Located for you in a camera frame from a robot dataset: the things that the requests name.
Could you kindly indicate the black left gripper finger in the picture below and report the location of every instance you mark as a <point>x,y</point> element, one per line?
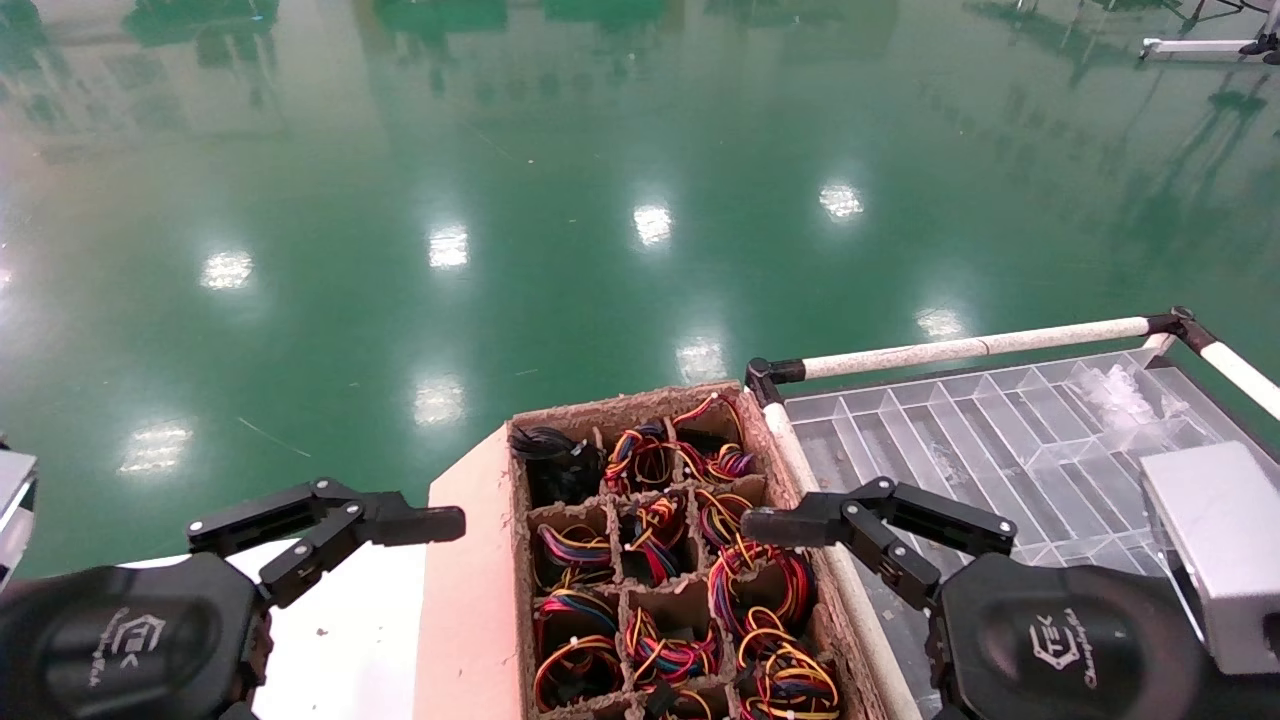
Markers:
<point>420,525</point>

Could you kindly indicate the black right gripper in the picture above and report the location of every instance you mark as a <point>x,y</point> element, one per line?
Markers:
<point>1060,650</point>

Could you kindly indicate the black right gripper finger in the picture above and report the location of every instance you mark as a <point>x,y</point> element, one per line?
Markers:
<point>785,527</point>

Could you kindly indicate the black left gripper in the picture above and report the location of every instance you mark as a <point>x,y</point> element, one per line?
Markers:
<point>120,640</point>

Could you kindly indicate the black pipe corner connector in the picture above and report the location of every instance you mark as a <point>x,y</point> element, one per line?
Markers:
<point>1180,325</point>
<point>765,378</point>

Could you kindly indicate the brown pulp compartment tray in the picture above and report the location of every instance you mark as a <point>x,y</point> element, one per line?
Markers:
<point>600,408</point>

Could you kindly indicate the clear plastic divider tray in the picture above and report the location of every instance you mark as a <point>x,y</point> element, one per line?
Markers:
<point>1000,440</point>

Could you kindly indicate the crumpled clear plastic bag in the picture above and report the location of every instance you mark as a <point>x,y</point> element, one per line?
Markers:
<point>1130,395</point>

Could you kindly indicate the short white pipe leg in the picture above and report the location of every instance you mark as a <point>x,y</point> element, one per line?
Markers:
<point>1158,344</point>

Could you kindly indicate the white stand base beam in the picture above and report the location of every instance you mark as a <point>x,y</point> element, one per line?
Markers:
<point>1195,47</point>

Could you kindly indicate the black caster wheel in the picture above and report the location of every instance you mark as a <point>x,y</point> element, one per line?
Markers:
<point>1265,47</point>

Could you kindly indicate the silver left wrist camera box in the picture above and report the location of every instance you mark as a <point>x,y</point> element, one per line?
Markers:
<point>12,490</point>

